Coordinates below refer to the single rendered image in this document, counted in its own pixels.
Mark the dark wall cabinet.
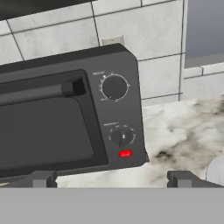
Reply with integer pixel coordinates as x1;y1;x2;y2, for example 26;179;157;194
0;0;97;21

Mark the grey window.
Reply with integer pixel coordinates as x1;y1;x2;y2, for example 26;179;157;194
184;0;224;69

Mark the black toaster oven door handle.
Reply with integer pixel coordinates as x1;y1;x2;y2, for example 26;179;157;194
0;77;87;107

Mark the beige wall outlet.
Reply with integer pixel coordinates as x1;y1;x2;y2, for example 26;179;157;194
101;34;126;47

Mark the black temperature knob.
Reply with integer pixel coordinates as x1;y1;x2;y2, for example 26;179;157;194
111;128;136;149

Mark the black toaster oven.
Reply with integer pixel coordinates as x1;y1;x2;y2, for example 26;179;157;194
0;43;151;180

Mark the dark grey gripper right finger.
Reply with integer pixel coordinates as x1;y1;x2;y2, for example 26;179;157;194
166;170;223;189

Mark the black toaster oven door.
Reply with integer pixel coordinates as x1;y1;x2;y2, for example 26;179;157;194
0;68;109;176

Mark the black timer knob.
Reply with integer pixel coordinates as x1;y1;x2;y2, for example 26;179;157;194
101;73;129;102

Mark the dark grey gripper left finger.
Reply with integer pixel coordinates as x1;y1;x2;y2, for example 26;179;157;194
8;170;59;189

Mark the white plate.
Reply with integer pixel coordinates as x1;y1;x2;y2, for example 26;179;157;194
205;155;224;186

